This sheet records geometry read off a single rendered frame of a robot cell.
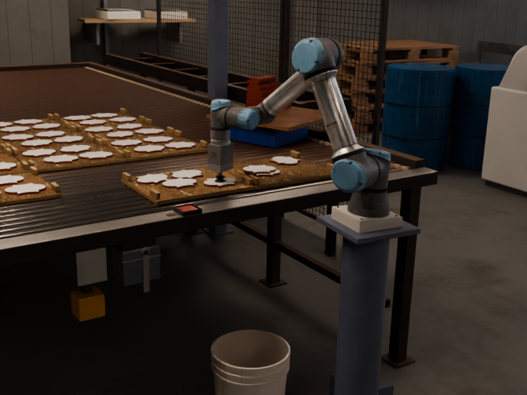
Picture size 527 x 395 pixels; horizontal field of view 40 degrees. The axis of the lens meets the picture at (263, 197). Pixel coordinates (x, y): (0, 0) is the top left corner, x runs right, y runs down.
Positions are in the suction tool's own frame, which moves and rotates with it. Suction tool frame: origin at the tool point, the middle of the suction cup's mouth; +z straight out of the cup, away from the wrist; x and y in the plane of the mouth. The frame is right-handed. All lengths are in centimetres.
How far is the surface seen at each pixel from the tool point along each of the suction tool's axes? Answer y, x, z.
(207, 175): -6.7, -11.4, 1.0
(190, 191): 15.6, -2.1, 1.0
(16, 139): 0, -121, 0
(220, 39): -161, -119, -38
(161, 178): 10.9, -20.8, 0.0
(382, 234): -1, 69, 8
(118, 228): 57, 1, 3
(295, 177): -25.5, 18.9, 1.0
